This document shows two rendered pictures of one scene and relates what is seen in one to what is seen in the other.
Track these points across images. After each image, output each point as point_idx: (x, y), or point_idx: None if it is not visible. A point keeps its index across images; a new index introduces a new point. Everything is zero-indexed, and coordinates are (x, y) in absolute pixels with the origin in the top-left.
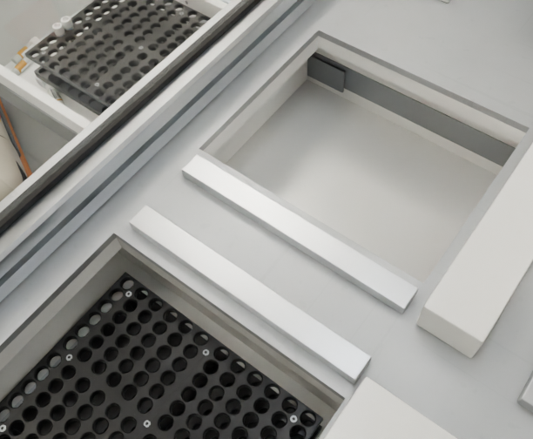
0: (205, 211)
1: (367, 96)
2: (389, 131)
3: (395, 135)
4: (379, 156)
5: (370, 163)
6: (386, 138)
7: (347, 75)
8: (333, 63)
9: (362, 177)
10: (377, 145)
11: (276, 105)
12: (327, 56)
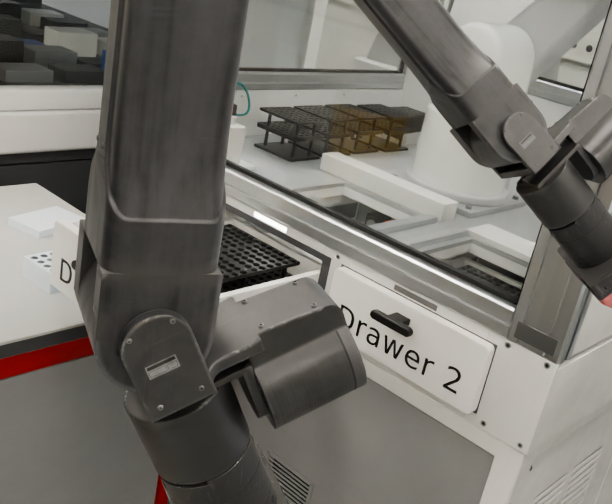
0: None
1: (263, 231)
2: (281, 241)
3: (285, 241)
4: (298, 248)
5: (302, 251)
6: (285, 243)
7: (253, 224)
8: (246, 222)
9: (312, 255)
10: (290, 246)
11: None
12: (243, 219)
